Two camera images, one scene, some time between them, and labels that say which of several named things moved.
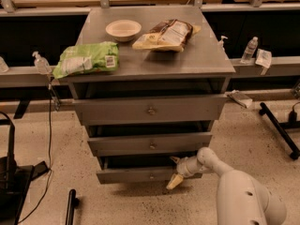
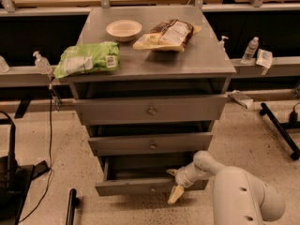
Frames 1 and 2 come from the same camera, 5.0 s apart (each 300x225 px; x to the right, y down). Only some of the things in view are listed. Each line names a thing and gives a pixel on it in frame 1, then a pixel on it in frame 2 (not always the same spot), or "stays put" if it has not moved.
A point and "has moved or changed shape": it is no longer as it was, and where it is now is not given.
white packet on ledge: x=263 y=58 stays put
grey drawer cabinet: x=144 y=116 stays put
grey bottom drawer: x=140 y=169 has moved or changed shape
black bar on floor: x=72 y=204 stays put
